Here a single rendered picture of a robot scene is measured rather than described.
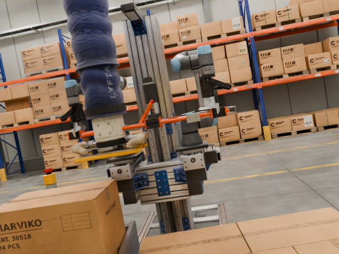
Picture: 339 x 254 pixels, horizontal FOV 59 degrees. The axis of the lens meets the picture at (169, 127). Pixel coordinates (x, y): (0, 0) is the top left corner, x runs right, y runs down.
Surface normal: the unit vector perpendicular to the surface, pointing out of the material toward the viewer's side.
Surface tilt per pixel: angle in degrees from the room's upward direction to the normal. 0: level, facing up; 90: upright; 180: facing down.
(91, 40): 79
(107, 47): 99
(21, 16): 90
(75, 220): 90
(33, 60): 91
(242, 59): 87
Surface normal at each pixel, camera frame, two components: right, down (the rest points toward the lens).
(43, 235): -0.08, 0.07
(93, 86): -0.22, -0.19
